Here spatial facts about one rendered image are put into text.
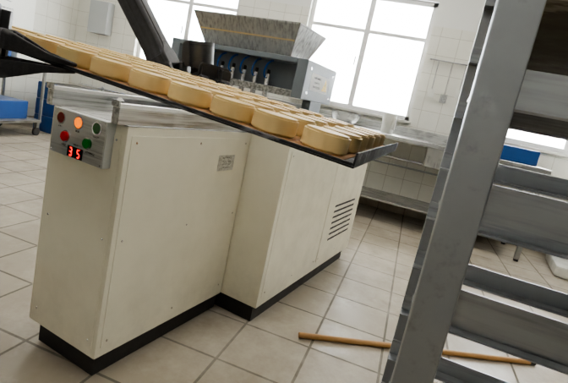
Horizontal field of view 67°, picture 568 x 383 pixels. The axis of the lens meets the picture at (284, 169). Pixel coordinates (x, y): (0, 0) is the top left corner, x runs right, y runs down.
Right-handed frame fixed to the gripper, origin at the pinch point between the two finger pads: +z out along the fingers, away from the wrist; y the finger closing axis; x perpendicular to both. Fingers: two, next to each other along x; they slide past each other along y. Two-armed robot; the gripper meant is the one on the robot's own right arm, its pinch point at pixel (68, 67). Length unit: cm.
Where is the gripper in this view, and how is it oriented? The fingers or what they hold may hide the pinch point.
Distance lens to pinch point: 58.1
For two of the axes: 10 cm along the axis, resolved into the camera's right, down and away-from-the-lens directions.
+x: -4.0, -2.7, 8.8
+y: 2.5, -9.5, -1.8
